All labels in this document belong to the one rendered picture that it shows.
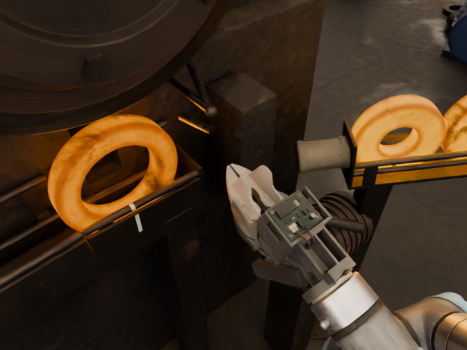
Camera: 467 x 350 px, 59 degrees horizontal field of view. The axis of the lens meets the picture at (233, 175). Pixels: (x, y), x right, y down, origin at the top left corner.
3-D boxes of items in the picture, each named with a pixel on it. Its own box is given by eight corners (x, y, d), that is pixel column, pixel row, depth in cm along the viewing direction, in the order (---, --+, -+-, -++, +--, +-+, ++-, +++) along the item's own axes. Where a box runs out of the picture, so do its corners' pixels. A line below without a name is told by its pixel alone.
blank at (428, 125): (354, 100, 69) (358, 112, 67) (448, 88, 68) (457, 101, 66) (345, 166, 80) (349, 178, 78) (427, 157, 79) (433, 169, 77)
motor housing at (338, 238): (251, 339, 119) (259, 225, 81) (306, 296, 128) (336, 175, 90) (281, 377, 112) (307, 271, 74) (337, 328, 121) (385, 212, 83)
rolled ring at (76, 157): (171, 104, 56) (158, 94, 58) (37, 164, 48) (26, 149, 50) (183, 195, 70) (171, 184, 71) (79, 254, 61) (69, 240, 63)
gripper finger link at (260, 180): (253, 138, 57) (296, 189, 54) (244, 160, 62) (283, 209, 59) (235, 147, 56) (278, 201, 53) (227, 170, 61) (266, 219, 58)
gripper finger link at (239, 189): (235, 147, 56) (278, 201, 53) (227, 170, 61) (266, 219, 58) (217, 157, 54) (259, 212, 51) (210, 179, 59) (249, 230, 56)
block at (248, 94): (207, 181, 86) (201, 81, 68) (238, 164, 89) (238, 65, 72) (240, 213, 80) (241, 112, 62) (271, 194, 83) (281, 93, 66)
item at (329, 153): (294, 157, 80) (294, 134, 75) (341, 153, 79) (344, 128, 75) (299, 180, 75) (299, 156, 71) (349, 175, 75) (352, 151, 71)
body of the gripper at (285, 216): (304, 180, 53) (369, 257, 49) (284, 209, 60) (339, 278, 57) (258, 209, 50) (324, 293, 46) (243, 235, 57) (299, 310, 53)
